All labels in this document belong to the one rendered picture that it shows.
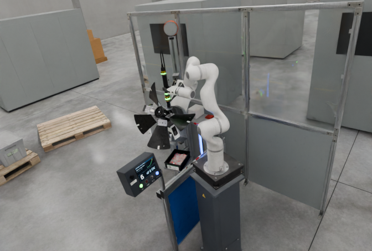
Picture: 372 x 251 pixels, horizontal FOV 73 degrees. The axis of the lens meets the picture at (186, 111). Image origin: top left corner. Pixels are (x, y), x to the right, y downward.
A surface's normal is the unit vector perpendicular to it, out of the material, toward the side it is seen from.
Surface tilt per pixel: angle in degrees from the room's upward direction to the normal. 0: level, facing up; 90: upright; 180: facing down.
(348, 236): 0
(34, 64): 90
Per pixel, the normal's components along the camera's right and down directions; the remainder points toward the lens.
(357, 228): -0.11, -0.89
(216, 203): -0.18, 0.46
